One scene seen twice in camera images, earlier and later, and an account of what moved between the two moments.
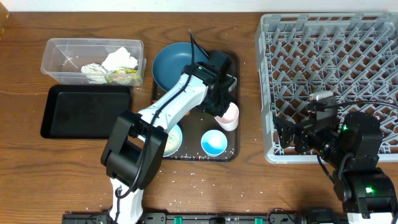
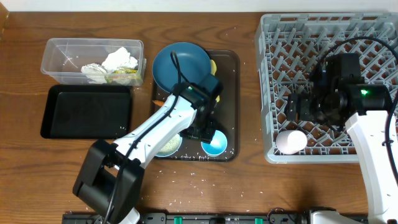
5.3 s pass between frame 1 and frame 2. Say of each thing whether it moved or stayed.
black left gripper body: moved
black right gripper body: moved
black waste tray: stayed
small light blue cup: stayed
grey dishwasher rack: stayed
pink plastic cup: moved
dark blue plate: stayed
